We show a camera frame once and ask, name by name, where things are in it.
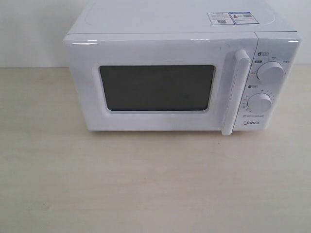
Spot lower white timer knob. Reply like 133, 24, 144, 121
247, 93, 272, 114

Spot white Midea microwave oven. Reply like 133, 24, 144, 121
64, 0, 301, 135

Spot upper white control knob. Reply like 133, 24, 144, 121
257, 61, 285, 85

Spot blue white warning sticker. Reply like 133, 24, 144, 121
207, 12, 259, 25

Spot white microwave door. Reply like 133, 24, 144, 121
64, 32, 258, 135

